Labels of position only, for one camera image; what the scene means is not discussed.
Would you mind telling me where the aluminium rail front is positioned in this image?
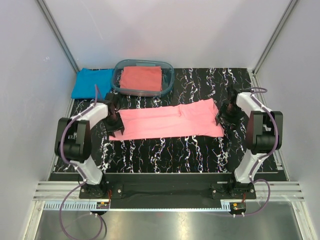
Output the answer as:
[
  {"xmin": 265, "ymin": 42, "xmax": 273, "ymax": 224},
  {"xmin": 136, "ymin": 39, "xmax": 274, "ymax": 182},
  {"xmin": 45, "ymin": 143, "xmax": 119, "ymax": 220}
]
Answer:
[{"xmin": 33, "ymin": 181, "xmax": 305, "ymax": 212}]

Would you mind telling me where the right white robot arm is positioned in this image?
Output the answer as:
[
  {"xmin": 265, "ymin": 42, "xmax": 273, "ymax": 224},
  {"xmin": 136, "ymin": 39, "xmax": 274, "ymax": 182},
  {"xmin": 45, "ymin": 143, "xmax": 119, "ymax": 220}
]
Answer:
[{"xmin": 215, "ymin": 85, "xmax": 284, "ymax": 199}]

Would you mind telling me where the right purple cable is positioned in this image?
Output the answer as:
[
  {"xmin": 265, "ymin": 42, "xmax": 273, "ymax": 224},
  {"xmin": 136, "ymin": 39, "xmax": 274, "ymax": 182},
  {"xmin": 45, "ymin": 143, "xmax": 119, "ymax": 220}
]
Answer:
[{"xmin": 234, "ymin": 86, "xmax": 280, "ymax": 218}]

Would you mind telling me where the purple cable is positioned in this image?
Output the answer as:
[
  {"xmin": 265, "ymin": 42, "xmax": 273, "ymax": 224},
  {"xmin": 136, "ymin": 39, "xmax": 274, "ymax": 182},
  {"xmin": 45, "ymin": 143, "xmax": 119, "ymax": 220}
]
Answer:
[
  {"xmin": 234, "ymin": 86, "xmax": 280, "ymax": 218},
  {"xmin": 58, "ymin": 84, "xmax": 108, "ymax": 238}
]

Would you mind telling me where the pink t shirt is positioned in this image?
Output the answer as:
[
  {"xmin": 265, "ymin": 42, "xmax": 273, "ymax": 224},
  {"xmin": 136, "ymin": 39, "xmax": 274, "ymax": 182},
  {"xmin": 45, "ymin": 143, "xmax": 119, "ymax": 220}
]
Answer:
[{"xmin": 109, "ymin": 98, "xmax": 224, "ymax": 141}]

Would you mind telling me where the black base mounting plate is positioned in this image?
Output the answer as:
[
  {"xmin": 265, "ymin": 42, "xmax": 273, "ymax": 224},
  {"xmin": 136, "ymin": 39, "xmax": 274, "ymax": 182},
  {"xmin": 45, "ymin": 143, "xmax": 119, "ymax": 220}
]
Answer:
[{"xmin": 79, "ymin": 173, "xmax": 257, "ymax": 211}]

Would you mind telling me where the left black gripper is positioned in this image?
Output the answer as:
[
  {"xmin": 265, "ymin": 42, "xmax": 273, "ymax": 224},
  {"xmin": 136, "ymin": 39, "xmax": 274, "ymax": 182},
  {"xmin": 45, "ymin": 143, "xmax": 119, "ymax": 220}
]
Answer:
[{"xmin": 103, "ymin": 111, "xmax": 125, "ymax": 137}]

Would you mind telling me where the folded blue t shirt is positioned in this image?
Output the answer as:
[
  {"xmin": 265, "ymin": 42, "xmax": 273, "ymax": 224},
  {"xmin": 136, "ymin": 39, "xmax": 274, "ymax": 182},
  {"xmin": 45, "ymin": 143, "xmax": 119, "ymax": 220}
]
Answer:
[{"xmin": 71, "ymin": 68, "xmax": 114, "ymax": 100}]

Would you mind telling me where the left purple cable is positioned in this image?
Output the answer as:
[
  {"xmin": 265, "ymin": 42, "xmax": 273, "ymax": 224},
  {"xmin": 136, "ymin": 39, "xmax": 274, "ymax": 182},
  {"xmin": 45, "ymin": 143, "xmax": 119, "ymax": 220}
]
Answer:
[{"xmin": 58, "ymin": 84, "xmax": 108, "ymax": 238}]

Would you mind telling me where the clear blue plastic bin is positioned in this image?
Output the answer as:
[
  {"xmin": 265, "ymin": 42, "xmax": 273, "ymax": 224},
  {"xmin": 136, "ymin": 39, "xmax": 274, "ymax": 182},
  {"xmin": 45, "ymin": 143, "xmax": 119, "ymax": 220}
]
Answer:
[{"xmin": 111, "ymin": 59, "xmax": 175, "ymax": 98}]

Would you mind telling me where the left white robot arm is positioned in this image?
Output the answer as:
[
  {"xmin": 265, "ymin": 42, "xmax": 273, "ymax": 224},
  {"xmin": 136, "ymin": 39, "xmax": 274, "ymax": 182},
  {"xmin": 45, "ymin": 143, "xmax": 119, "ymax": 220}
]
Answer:
[{"xmin": 54, "ymin": 93, "xmax": 125, "ymax": 198}]

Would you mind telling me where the left aluminium frame post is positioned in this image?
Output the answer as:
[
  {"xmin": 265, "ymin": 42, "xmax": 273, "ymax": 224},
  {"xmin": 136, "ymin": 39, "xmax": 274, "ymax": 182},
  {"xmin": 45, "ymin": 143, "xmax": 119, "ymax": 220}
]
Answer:
[{"xmin": 35, "ymin": 0, "xmax": 80, "ymax": 73}]

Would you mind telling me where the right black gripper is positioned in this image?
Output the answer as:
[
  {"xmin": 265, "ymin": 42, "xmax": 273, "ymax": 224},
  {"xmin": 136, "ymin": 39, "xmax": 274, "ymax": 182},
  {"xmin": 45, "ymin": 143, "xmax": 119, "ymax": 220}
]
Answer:
[{"xmin": 214, "ymin": 102, "xmax": 246, "ymax": 132}]

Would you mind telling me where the left small connector board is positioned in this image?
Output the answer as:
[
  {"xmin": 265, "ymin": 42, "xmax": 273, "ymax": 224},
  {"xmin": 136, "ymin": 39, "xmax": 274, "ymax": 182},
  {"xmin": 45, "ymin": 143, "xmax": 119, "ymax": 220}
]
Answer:
[{"xmin": 96, "ymin": 201, "xmax": 110, "ymax": 210}]

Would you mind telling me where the aluminium frame post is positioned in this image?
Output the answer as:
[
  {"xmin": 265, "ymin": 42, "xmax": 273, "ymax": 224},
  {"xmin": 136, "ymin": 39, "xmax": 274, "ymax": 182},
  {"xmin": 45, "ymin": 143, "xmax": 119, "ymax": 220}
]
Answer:
[
  {"xmin": 35, "ymin": 0, "xmax": 80, "ymax": 73},
  {"xmin": 252, "ymin": 0, "xmax": 299, "ymax": 75}
]

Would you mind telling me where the folded coral red t shirt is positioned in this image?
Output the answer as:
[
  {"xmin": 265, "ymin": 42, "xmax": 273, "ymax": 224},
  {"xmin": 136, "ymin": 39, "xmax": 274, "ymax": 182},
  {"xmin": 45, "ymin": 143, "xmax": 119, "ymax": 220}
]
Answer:
[{"xmin": 119, "ymin": 66, "xmax": 162, "ymax": 92}]

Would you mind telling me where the right aluminium frame post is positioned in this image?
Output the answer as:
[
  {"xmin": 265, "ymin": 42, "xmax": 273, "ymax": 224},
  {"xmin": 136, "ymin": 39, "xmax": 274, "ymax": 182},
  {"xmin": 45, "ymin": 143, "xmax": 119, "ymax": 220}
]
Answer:
[{"xmin": 252, "ymin": 0, "xmax": 299, "ymax": 75}]

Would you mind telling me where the right small connector board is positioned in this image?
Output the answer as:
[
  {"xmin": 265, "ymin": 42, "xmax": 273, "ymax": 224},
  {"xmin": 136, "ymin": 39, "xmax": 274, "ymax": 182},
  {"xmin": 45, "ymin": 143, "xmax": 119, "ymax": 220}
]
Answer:
[{"xmin": 230, "ymin": 202, "xmax": 247, "ymax": 212}]

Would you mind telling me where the small connector board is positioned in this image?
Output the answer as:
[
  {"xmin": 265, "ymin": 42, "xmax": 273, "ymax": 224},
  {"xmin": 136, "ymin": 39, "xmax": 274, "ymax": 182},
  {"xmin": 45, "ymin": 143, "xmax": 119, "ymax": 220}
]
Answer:
[
  {"xmin": 230, "ymin": 202, "xmax": 247, "ymax": 212},
  {"xmin": 96, "ymin": 201, "xmax": 110, "ymax": 210}
]

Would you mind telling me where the black marble pattern mat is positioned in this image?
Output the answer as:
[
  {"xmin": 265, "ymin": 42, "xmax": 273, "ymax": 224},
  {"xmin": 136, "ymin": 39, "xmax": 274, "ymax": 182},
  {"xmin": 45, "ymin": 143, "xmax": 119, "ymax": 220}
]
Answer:
[{"xmin": 91, "ymin": 68, "xmax": 255, "ymax": 174}]

